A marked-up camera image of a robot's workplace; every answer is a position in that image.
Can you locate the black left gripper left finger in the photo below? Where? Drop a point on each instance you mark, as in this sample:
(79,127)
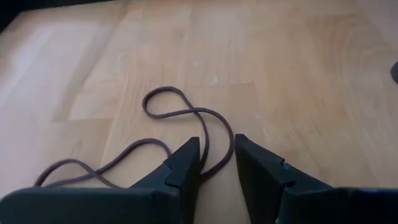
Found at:
(180,186)

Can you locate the dark purple rubber band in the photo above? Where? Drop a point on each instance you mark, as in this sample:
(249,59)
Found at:
(230,130)
(140,142)

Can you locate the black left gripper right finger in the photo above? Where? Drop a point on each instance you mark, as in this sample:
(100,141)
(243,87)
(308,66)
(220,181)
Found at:
(264,186)

